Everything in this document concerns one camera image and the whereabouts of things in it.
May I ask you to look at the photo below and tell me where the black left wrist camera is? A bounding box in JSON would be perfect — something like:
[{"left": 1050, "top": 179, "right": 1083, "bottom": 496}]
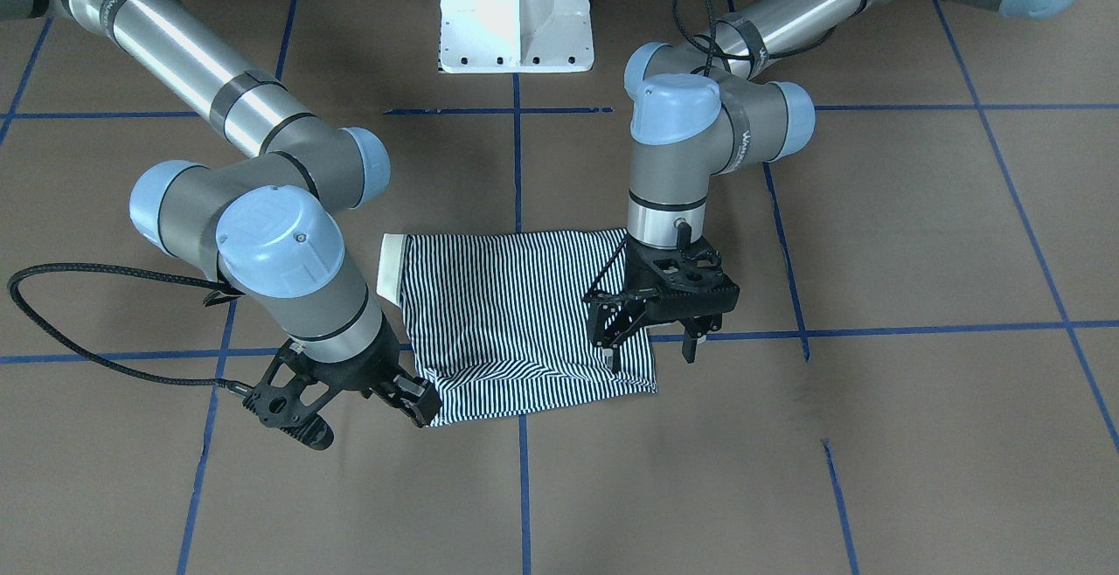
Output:
[{"left": 653, "top": 237, "right": 740, "bottom": 320}]

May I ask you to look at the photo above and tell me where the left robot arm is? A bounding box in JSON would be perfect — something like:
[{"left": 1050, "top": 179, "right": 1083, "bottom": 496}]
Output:
[{"left": 584, "top": 0, "right": 1075, "bottom": 373}]

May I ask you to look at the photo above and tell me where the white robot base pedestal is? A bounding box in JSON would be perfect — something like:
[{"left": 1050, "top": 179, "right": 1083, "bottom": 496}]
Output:
[{"left": 438, "top": 0, "right": 595, "bottom": 74}]

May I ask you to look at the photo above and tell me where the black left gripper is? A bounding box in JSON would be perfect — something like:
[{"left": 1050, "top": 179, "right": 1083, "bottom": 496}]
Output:
[{"left": 584, "top": 238, "right": 722, "bottom": 375}]

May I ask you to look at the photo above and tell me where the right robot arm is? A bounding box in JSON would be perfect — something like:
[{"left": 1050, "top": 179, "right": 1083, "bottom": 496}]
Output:
[{"left": 3, "top": 0, "right": 442, "bottom": 450}]

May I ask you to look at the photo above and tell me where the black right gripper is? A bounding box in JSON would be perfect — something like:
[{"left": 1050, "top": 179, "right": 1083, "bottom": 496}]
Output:
[{"left": 310, "top": 329, "right": 442, "bottom": 428}]

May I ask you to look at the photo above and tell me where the black braided cable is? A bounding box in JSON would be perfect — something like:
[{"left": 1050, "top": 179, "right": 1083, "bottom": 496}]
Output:
[
  {"left": 671, "top": 0, "right": 840, "bottom": 60},
  {"left": 7, "top": 262, "right": 254, "bottom": 394}
]

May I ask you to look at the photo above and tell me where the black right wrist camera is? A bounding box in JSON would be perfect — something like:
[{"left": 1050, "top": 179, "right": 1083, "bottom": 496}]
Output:
[{"left": 241, "top": 340, "right": 339, "bottom": 451}]

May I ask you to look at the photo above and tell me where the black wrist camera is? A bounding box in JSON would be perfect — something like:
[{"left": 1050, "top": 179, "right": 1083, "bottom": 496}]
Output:
[
  {"left": 653, "top": 237, "right": 740, "bottom": 320},
  {"left": 241, "top": 340, "right": 339, "bottom": 451}
]

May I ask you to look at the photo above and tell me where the navy white striped polo shirt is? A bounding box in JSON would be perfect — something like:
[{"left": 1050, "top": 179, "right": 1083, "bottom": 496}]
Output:
[{"left": 377, "top": 229, "right": 658, "bottom": 426}]

